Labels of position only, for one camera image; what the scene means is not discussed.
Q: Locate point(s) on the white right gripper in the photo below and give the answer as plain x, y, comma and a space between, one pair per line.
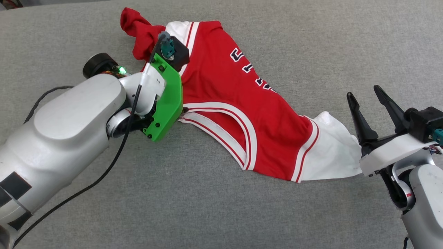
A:
391, 152

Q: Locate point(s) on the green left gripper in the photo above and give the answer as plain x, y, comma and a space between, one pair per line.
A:
169, 100

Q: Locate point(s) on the red and white jersey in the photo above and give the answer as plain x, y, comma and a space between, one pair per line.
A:
242, 103

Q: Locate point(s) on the grey fabric sofa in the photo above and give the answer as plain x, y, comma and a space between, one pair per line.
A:
221, 214

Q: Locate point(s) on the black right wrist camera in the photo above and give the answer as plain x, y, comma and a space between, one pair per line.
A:
424, 122

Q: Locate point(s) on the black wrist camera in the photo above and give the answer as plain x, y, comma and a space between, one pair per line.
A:
424, 122
179, 52

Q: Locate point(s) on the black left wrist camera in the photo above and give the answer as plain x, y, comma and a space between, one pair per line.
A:
179, 52

